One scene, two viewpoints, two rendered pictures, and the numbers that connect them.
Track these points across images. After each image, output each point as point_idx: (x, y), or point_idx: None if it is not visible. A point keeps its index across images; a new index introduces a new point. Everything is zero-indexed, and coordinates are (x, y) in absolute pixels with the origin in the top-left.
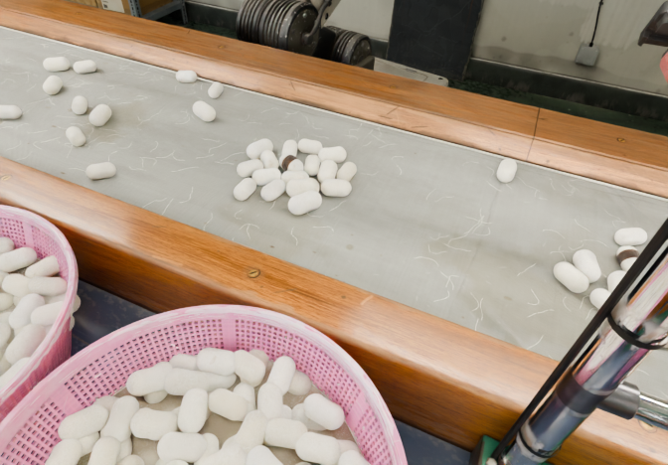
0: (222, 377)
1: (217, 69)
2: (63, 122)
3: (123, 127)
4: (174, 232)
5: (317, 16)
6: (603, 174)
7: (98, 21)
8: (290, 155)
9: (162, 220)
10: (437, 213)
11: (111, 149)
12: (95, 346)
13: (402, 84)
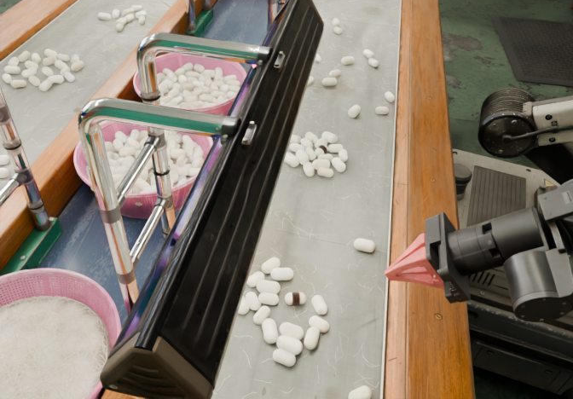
0: (192, 158)
1: (404, 104)
2: (321, 75)
3: (328, 92)
4: None
5: (532, 131)
6: (392, 306)
7: (423, 49)
8: (323, 146)
9: None
10: (309, 215)
11: (308, 95)
12: None
13: (439, 184)
